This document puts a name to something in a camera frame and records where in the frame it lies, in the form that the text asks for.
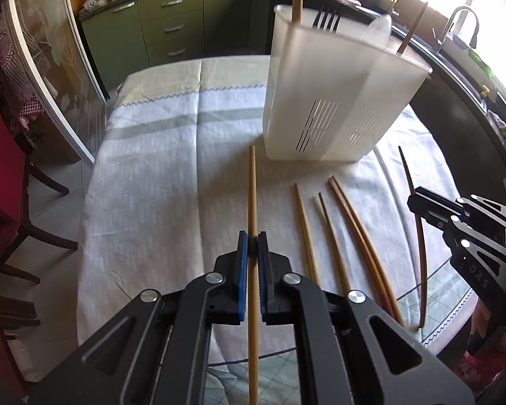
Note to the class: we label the white plastic utensil holder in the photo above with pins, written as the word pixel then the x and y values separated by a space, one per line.
pixel 333 84

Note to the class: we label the checked hanging apron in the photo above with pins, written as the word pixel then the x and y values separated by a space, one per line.
pixel 17 71

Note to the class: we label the flower printed sliding door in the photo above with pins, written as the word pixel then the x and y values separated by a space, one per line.
pixel 55 50

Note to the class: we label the green lower kitchen cabinets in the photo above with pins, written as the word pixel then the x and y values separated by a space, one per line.
pixel 173 21

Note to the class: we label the tall steel faucet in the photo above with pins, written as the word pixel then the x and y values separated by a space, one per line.
pixel 468 14

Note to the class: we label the crumpled rag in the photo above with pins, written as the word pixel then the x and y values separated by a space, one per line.
pixel 504 128

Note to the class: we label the black fork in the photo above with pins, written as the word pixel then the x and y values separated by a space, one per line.
pixel 328 20

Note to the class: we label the pale green patterned tablecloth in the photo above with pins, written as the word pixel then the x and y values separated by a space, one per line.
pixel 173 177

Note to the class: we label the brown cutting board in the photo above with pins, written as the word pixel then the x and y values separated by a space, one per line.
pixel 413 8

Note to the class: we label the reddish brown wooden chopstick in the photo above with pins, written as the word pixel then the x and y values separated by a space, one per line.
pixel 364 240
pixel 356 242

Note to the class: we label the red cushioned wooden chair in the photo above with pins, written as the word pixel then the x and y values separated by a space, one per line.
pixel 0 177
pixel 0 337

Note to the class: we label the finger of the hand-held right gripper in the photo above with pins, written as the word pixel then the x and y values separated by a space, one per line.
pixel 438 200
pixel 459 230

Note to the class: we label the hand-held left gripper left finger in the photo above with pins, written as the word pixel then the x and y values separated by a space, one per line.
pixel 242 278

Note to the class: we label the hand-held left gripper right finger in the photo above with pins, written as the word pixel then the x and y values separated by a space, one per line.
pixel 263 278

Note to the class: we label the dark wooden chopstick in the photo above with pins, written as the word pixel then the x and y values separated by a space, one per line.
pixel 413 29
pixel 424 261

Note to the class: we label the person's pink floral clothing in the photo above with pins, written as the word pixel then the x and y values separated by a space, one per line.
pixel 485 367

